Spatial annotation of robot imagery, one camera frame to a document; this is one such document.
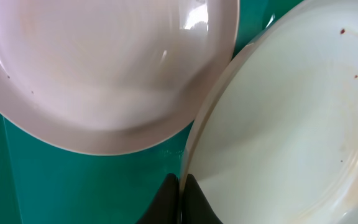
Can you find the white plate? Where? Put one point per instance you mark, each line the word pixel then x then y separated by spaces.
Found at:
pixel 276 140
pixel 111 77

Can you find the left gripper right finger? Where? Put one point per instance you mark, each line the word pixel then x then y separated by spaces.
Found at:
pixel 195 209

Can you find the teal plastic tray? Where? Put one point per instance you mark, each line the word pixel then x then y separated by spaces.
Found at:
pixel 41 183

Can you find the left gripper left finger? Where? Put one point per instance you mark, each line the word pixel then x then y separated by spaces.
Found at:
pixel 163 208

